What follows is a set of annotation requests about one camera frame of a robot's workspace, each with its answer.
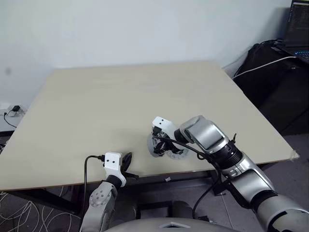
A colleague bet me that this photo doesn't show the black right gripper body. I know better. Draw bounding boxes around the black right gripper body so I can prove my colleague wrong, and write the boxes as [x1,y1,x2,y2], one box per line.
[152,126,174,152]

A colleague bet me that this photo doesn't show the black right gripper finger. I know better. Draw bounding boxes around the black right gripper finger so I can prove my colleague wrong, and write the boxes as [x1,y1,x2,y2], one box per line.
[151,144,168,158]
[168,144,184,156]

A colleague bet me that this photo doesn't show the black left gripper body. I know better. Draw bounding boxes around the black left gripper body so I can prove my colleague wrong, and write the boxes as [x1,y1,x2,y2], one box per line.
[119,158,127,178]

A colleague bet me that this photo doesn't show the copper wound motor stator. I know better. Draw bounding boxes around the copper wound motor stator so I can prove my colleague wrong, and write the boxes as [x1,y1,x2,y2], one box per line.
[168,147,191,161]

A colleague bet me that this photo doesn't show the grey motor end cap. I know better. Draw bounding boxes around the grey motor end cap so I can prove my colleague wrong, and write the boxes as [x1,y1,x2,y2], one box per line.
[146,133,162,158]

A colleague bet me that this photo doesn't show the silver robot torso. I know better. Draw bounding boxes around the silver robot torso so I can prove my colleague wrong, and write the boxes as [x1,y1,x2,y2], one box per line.
[103,217,234,232]

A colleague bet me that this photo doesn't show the black bag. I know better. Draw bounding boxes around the black bag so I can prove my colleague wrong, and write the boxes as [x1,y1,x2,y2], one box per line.
[232,43,309,136]

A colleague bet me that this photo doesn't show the white power strip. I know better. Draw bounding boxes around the white power strip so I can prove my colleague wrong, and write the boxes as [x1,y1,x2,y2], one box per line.
[0,102,27,116]

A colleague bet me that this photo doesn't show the black laptop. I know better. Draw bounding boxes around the black laptop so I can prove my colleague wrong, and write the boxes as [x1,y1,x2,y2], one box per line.
[271,0,309,59]

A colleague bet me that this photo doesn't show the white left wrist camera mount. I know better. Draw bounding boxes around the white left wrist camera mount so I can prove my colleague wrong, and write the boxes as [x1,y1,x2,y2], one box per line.
[102,151,127,188]

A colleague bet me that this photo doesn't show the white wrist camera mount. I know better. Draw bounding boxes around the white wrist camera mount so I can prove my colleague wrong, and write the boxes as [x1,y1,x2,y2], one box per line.
[151,116,180,141]
[102,151,127,188]

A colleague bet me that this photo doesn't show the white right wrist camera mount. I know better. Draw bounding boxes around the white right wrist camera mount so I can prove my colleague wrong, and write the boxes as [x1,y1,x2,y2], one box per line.
[151,116,180,141]

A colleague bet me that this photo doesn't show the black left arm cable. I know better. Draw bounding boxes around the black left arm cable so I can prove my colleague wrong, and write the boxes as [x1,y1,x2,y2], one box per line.
[83,154,106,215]

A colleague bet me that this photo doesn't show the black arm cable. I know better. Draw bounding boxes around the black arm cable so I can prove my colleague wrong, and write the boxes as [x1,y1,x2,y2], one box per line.
[153,135,225,219]
[83,154,106,215]

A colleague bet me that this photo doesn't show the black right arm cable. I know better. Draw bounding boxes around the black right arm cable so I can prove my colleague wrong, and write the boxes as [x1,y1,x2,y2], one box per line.
[153,135,225,219]

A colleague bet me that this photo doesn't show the black table frame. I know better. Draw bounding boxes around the black table frame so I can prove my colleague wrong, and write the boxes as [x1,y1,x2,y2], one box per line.
[6,164,263,216]

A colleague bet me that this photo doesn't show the tangled white floor cables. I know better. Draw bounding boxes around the tangled white floor cables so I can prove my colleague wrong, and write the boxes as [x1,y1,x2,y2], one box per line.
[0,186,83,232]

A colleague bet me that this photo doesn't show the white cable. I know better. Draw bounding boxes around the white cable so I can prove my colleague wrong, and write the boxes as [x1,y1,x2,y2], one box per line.
[233,56,297,79]

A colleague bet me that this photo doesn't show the thin black floor cable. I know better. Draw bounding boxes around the thin black floor cable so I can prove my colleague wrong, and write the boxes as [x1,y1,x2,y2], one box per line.
[3,111,18,128]

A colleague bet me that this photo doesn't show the black laptop cables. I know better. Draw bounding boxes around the black laptop cables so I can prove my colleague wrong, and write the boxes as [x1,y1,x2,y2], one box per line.
[259,38,286,48]

